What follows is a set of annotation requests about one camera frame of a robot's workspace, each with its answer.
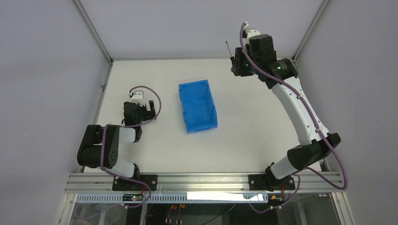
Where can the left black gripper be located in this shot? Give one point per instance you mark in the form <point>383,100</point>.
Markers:
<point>146,112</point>

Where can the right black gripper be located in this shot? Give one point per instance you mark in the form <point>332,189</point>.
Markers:
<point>237,65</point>

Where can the black yellow screwdriver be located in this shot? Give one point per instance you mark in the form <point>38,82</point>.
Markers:
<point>230,52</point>

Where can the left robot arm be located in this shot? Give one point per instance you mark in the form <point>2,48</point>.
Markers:
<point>99,147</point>

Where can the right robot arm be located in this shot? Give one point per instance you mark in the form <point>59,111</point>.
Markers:
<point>315,140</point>

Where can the blue plastic bin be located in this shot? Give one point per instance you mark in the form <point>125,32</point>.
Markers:
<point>199,111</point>

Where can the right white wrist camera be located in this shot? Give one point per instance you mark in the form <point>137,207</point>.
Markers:
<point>249,32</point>

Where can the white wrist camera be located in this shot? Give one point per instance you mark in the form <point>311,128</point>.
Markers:
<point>249,32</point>
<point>137,97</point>

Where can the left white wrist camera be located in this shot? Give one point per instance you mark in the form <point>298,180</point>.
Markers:
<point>137,97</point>

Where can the right aluminium frame post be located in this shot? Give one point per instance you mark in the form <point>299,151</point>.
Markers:
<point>315,20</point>

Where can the aluminium frame post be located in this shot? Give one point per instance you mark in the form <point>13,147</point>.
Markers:
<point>92,30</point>
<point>315,20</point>

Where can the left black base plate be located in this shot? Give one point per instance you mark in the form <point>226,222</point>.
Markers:
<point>124,185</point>

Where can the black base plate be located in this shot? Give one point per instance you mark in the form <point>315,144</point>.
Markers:
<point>124,185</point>
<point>258,183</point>

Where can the grey slotted cable duct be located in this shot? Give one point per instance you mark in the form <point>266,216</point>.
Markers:
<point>190,198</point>

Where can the aluminium front rail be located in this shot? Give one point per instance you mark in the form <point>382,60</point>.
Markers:
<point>178,183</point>

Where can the left aluminium frame post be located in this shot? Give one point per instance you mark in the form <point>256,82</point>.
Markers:
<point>92,30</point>

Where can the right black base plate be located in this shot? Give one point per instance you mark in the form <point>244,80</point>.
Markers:
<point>258,183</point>

